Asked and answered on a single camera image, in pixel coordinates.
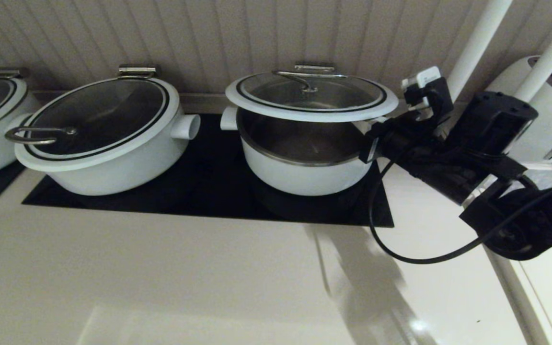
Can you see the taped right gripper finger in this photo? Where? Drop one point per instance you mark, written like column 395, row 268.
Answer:
column 366, row 132
column 368, row 123

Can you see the large black induction cooktop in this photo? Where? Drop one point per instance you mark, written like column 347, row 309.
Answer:
column 209, row 191

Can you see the stainless steel inner pan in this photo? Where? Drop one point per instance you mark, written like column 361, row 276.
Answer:
column 300, row 143

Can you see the glass lid with white rim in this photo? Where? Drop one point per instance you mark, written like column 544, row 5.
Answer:
column 333, row 98

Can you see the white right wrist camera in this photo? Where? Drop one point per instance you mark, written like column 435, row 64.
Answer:
column 422, row 79

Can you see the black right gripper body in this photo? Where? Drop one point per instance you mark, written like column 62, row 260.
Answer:
column 415, row 148

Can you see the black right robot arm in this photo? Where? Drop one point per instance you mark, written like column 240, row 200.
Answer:
column 544, row 220

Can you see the white pot middle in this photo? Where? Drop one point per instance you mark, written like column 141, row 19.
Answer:
column 98, row 110

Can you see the white support pole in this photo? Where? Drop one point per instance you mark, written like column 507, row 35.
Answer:
column 549, row 57
column 477, row 48

